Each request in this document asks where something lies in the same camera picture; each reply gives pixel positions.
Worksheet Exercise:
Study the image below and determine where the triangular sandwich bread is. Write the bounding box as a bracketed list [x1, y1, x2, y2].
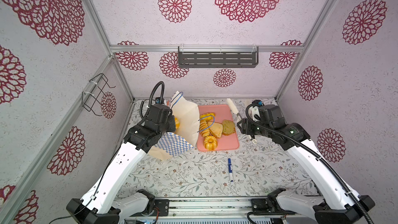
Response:
[207, 121, 223, 139]

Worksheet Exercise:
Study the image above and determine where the blue marker pen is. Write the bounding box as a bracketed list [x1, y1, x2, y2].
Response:
[228, 158, 234, 183]

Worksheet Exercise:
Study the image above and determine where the pink tray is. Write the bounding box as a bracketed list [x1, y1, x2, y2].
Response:
[197, 104, 239, 152]

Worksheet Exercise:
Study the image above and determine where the grey wall shelf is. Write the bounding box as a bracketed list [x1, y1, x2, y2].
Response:
[177, 46, 259, 68]

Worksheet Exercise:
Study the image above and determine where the yellow twisted bread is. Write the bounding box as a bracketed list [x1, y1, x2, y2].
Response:
[200, 113, 216, 121]

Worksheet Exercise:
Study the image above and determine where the black wire rack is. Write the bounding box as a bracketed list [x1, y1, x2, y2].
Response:
[81, 73, 117, 119]

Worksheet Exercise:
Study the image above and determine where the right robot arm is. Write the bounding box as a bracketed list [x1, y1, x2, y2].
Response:
[227, 99, 375, 224]

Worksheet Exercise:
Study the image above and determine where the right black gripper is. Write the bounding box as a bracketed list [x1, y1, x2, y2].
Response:
[236, 118, 272, 140]

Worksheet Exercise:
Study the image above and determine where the checkered paper bag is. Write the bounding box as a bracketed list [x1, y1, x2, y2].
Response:
[148, 91, 200, 161]

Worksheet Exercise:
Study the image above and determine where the left bundt bread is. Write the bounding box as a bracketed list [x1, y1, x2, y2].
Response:
[203, 135, 218, 150]

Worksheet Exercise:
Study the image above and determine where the ridged spiral bread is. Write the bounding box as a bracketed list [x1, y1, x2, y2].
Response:
[199, 119, 210, 138]

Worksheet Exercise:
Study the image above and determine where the toast slice bread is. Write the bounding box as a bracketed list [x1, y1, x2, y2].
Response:
[222, 120, 236, 136]

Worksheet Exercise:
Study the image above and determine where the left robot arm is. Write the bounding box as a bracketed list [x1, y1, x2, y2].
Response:
[66, 82, 176, 224]

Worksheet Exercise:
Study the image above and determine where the metal base rail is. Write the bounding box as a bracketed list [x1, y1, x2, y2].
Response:
[125, 197, 316, 224]

